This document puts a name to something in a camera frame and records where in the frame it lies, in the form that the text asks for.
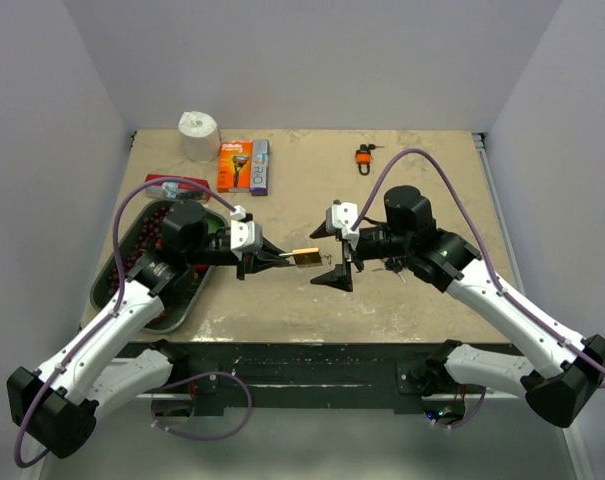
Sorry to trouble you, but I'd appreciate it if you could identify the dark red grape bunch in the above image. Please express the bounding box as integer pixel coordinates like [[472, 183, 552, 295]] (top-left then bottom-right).
[[93, 200, 172, 306]]

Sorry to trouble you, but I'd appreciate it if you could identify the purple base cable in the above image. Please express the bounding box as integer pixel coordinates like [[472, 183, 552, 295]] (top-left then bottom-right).
[[430, 387, 489, 431], [150, 370, 253, 441]]

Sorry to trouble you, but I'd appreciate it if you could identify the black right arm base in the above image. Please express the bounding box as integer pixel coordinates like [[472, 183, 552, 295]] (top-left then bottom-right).
[[395, 340, 467, 427]]

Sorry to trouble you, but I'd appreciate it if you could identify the red toothpaste box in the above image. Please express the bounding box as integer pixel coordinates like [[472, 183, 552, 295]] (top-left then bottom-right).
[[145, 174, 210, 203]]

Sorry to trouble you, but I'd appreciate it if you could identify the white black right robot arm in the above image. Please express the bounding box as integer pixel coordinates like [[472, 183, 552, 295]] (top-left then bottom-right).
[[310, 186, 605, 428]]

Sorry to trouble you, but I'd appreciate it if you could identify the orange razor box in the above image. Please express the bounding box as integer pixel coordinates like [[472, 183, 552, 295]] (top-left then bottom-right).
[[217, 141, 253, 193]]

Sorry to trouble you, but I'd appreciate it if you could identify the green lime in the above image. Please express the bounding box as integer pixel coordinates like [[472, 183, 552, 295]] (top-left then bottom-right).
[[206, 214, 227, 234]]

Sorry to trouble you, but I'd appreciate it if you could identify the black padlock with keys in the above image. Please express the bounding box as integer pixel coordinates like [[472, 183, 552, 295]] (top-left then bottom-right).
[[373, 258, 407, 285]]

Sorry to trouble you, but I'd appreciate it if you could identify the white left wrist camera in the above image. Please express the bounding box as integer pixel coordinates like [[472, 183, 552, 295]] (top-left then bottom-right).
[[230, 205, 263, 258]]

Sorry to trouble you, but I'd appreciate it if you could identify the brass padlock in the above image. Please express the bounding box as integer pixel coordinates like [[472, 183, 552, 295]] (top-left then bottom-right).
[[280, 247, 323, 268]]

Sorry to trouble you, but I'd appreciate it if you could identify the dark grey fruit tray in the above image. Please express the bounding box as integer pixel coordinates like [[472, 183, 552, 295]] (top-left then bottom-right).
[[89, 199, 231, 335]]

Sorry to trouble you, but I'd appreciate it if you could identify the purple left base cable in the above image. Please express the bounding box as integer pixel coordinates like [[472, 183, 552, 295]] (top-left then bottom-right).
[[150, 370, 253, 441]]

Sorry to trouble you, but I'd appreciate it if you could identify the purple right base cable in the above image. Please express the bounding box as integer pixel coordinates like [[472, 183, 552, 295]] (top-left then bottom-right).
[[430, 387, 489, 431]]

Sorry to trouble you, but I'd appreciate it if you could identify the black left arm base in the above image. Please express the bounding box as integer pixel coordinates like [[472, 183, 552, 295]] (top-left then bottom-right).
[[151, 340, 236, 417]]

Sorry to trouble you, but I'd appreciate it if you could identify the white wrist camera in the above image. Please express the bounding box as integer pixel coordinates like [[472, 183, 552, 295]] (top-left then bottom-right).
[[230, 205, 263, 258], [325, 201, 360, 249]]

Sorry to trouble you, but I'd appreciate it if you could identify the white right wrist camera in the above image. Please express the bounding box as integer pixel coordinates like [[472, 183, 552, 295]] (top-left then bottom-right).
[[325, 201, 360, 249]]

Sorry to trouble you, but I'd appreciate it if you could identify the white toilet paper roll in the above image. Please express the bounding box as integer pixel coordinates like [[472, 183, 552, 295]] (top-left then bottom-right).
[[178, 111, 221, 163]]

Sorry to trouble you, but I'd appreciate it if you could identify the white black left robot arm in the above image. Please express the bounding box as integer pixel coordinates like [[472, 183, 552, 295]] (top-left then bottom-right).
[[6, 201, 290, 468]]

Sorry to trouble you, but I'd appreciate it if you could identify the orange padlock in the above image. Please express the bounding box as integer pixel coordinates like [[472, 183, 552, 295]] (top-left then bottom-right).
[[354, 143, 382, 176]]

